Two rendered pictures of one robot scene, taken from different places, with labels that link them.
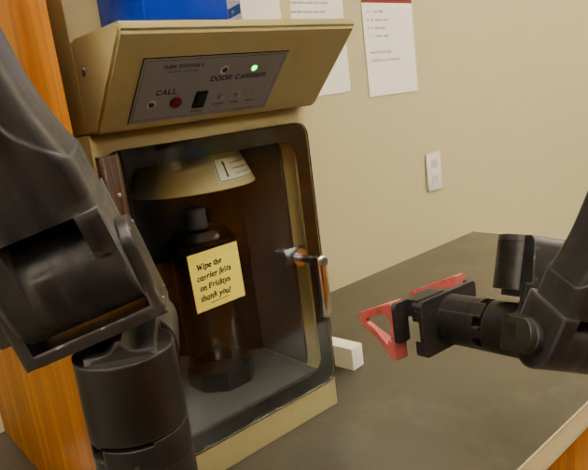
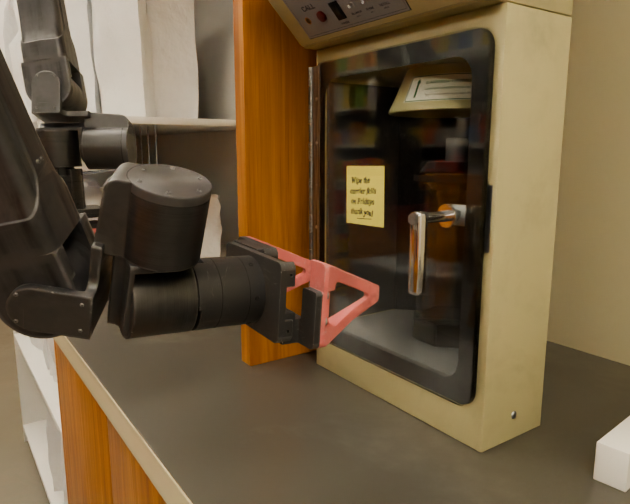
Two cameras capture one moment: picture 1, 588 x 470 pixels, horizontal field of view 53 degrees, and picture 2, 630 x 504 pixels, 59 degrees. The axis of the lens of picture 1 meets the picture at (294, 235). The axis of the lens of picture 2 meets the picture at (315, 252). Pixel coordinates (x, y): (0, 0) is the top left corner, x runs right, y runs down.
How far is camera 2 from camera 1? 97 cm
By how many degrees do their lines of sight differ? 93
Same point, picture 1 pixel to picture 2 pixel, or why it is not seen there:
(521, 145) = not seen: outside the picture
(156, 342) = (44, 129)
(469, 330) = not seen: hidden behind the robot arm
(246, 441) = (374, 379)
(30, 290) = not seen: hidden behind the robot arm
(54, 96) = (239, 20)
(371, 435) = (387, 467)
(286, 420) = (412, 399)
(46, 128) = (25, 32)
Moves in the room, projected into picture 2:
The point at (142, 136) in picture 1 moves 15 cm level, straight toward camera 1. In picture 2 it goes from (343, 50) to (229, 48)
